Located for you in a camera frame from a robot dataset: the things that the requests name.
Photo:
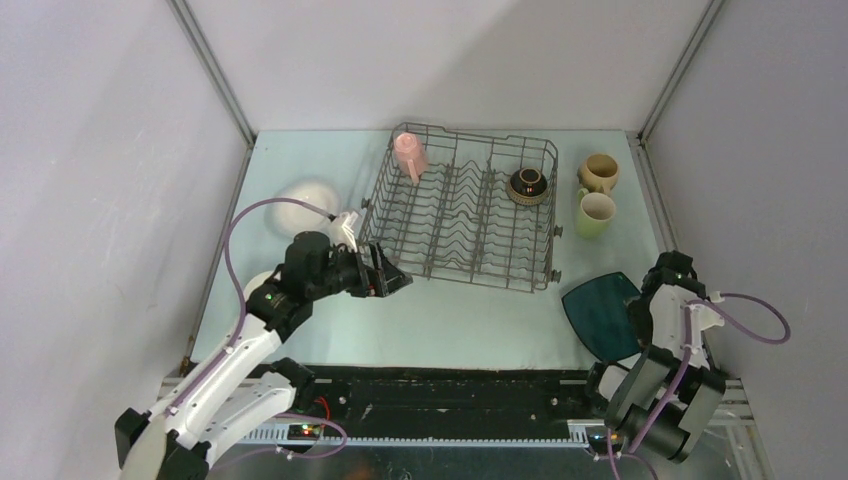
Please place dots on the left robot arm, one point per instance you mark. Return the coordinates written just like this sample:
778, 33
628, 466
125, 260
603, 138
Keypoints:
186, 432

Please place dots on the pink ceramic mug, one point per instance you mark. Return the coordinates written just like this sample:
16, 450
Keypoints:
410, 156

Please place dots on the white ceramic plate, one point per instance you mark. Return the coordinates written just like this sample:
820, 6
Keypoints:
313, 198

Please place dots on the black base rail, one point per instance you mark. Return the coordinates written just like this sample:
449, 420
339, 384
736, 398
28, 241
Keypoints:
452, 406

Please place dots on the small white bowl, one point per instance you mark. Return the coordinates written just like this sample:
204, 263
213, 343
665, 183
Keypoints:
255, 286

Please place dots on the light green ceramic mug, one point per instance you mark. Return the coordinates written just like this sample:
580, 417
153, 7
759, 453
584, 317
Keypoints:
595, 212

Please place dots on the brown patterned bowl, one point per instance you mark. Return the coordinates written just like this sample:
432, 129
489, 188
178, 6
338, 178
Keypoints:
528, 187

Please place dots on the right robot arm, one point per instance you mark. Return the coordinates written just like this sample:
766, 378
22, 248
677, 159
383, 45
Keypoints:
662, 396

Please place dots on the teal square plate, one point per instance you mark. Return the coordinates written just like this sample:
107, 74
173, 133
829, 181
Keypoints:
597, 313

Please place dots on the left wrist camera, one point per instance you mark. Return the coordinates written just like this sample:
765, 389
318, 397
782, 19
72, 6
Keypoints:
342, 230

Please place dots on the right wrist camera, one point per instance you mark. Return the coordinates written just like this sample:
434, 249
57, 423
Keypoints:
703, 314

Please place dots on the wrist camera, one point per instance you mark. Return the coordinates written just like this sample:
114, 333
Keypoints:
342, 230
703, 314

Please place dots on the tan ceramic mug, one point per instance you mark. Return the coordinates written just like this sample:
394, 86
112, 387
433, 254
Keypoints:
599, 173

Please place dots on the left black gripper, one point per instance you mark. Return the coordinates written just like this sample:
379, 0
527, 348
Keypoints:
395, 279

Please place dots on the grey wire dish rack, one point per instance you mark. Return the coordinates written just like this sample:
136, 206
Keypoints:
458, 224

